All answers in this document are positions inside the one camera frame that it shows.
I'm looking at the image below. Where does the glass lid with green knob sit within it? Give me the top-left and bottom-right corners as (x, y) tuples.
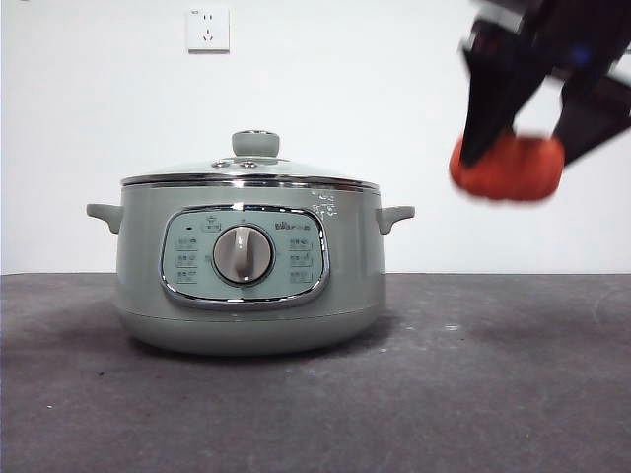
(120, 129), (380, 191)

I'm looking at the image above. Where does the orange toy pumpkin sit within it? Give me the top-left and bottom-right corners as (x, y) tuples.
(448, 128), (566, 203)

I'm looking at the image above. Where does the sage green electric pot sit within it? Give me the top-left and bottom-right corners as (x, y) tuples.
(86, 182), (416, 358)

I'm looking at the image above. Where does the white wall socket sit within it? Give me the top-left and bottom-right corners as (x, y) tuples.
(185, 6), (232, 56)

